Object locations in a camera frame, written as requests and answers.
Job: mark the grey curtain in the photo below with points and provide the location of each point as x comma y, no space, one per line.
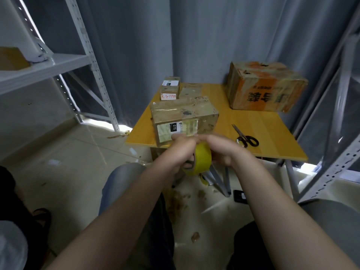
169,36

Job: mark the tape scraps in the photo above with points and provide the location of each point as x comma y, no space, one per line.
177,202

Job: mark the person's left forearm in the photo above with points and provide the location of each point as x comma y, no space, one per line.
112,222

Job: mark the long white-labelled cardboard box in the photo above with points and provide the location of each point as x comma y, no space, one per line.
170,88

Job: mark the small cardboard box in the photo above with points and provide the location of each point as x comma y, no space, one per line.
190,91

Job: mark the large orange print cardboard box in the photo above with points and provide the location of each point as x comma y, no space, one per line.
267,87

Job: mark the person's left hand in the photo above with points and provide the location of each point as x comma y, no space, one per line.
179,151

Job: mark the black sandal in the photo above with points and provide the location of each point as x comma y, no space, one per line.
44,219

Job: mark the person's right hand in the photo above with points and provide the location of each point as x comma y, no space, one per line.
228,149

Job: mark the person's right leg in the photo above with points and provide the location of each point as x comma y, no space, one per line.
326,227

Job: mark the medium brown cardboard box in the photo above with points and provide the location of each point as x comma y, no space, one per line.
185,118

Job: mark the yellow wooden table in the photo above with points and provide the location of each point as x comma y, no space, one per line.
270,132

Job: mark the black power adapter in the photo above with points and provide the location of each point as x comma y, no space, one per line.
240,196

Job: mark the grey metal shelf unit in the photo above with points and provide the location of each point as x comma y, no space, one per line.
337,109
45,64

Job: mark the yellow tape roll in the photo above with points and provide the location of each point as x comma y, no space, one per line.
201,160

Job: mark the person's right forearm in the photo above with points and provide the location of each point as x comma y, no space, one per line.
292,222

